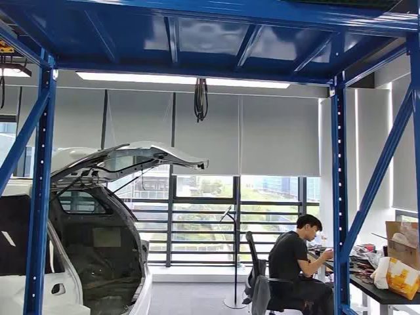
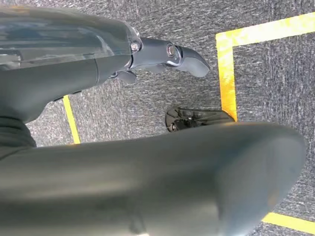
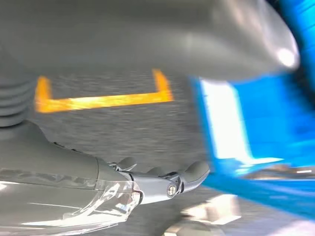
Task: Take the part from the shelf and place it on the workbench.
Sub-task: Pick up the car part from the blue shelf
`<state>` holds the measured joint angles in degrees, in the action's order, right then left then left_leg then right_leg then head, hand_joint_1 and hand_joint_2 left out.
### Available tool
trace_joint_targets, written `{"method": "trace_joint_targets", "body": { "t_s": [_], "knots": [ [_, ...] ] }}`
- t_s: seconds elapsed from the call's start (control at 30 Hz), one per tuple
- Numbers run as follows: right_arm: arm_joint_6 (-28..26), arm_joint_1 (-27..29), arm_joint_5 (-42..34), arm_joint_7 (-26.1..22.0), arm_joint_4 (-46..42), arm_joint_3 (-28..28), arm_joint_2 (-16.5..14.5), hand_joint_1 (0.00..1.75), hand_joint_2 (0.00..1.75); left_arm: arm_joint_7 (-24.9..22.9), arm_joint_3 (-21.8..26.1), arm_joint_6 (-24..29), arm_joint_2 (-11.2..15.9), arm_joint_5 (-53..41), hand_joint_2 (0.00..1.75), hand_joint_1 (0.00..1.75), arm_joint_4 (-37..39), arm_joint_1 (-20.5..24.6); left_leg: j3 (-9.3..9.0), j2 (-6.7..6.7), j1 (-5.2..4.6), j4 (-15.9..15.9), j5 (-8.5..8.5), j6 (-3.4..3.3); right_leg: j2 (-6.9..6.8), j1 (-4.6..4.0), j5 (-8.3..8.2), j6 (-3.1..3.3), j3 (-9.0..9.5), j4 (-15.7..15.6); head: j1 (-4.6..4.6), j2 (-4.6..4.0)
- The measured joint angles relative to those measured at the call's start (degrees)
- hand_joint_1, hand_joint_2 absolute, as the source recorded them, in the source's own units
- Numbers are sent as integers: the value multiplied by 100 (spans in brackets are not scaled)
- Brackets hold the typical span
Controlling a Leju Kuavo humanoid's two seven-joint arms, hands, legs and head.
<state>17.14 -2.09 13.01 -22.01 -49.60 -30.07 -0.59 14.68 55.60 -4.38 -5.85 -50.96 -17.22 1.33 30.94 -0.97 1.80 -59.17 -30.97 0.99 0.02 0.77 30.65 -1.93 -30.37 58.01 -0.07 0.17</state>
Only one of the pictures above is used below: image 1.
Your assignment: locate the black hanging cable bundle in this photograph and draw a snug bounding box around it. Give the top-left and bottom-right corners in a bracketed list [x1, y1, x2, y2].
[193, 78, 210, 123]

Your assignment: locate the white car with open tailgate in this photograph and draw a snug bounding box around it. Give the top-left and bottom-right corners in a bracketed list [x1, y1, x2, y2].
[0, 141, 210, 315]

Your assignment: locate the black desk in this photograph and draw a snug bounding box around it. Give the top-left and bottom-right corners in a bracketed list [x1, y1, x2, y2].
[308, 249, 420, 315]

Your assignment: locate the dark window frame with rails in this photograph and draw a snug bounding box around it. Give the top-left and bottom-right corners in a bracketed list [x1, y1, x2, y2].
[108, 173, 320, 268]

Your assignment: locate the grey jacket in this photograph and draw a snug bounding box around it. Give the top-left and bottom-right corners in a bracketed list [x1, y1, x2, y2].
[250, 274, 271, 315]

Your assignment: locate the black office chair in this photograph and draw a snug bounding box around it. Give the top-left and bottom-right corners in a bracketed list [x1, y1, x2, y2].
[243, 231, 305, 315]

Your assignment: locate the person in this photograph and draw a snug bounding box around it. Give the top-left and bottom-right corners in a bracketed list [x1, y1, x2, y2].
[268, 214, 336, 315]

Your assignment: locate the grey roller blind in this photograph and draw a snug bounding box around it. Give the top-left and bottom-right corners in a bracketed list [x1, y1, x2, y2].
[241, 94, 320, 178]
[54, 89, 241, 177]

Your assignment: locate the black floor stand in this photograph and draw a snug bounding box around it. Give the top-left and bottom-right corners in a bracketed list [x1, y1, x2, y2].
[219, 205, 247, 310]

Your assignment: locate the open cardboard box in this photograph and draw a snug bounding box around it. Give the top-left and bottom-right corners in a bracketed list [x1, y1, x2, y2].
[372, 220, 420, 270]

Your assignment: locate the yellow white package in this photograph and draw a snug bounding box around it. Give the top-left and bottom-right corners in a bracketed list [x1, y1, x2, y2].
[386, 257, 420, 302]

